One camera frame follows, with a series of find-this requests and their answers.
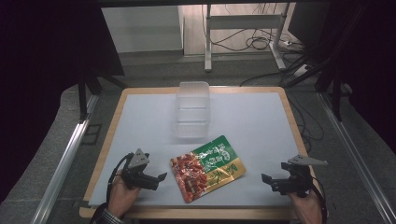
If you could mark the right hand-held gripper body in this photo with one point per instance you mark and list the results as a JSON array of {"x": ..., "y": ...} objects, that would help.
[{"x": 297, "y": 177}]

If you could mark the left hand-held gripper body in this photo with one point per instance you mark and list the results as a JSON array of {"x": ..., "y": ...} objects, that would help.
[{"x": 137, "y": 169}]

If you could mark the red and green snack packet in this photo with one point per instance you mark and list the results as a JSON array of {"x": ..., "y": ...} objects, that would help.
[{"x": 205, "y": 169}]

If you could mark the clear plastic container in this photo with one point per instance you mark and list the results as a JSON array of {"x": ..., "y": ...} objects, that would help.
[{"x": 192, "y": 109}]

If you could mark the person's left hand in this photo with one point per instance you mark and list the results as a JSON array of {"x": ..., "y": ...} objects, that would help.
[{"x": 120, "y": 196}]

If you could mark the person's right hand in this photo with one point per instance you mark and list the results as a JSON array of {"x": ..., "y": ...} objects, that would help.
[{"x": 306, "y": 208}]

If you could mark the white table mat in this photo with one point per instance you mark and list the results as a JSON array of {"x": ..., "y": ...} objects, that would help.
[{"x": 249, "y": 124}]

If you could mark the black metal stand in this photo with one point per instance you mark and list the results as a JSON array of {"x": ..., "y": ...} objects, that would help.
[
  {"x": 84, "y": 99},
  {"x": 333, "y": 81}
]

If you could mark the white power strip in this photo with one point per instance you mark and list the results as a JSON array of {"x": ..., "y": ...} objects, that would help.
[{"x": 301, "y": 70}]

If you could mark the dark curtain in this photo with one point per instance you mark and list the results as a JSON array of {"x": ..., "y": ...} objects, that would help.
[
  {"x": 367, "y": 62},
  {"x": 37, "y": 77}
]

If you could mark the white panel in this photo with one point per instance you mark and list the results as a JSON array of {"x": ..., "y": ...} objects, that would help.
[{"x": 143, "y": 28}]

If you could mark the aluminium rail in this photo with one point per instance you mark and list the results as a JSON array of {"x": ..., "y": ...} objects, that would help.
[
  {"x": 355, "y": 155},
  {"x": 59, "y": 174}
]

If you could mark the white metal desk frame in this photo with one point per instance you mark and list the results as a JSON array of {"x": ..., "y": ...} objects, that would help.
[{"x": 243, "y": 21}]

